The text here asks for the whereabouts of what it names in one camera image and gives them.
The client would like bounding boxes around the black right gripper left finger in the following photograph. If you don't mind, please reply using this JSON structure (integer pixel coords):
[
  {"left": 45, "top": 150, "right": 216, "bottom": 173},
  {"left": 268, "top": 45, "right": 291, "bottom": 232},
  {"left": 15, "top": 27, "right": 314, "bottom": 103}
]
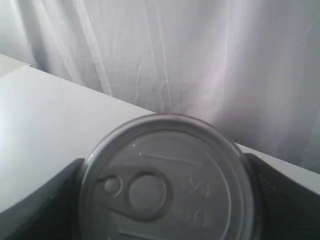
[{"left": 0, "top": 158, "right": 85, "bottom": 240}]

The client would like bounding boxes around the white backdrop curtain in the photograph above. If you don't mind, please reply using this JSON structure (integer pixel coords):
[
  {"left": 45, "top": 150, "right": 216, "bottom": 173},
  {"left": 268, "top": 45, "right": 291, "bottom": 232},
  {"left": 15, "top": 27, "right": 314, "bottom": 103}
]
[{"left": 0, "top": 0, "right": 320, "bottom": 173}]

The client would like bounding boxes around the dark can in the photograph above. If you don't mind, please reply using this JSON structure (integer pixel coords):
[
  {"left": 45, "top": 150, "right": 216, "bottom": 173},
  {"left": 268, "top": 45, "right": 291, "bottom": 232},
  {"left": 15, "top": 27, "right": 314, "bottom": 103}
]
[{"left": 77, "top": 114, "right": 256, "bottom": 240}]

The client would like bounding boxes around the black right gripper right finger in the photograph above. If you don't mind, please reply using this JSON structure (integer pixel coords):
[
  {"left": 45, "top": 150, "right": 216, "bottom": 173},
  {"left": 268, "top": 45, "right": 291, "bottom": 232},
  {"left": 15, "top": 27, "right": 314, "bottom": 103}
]
[{"left": 245, "top": 153, "right": 320, "bottom": 240}]

